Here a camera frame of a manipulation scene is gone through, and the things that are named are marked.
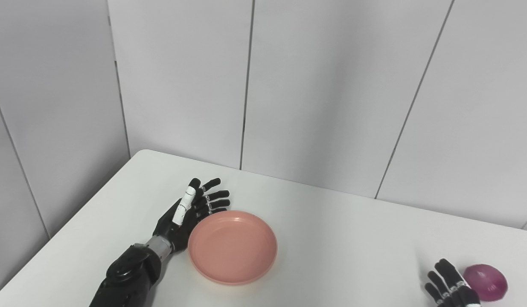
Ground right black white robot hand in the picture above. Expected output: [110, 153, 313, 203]
[425, 258, 482, 307]

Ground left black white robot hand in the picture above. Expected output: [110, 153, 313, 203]
[153, 178, 230, 253]

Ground purple red onion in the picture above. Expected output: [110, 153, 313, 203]
[463, 264, 509, 301]

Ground pink round plate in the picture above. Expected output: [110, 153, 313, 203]
[187, 210, 278, 286]

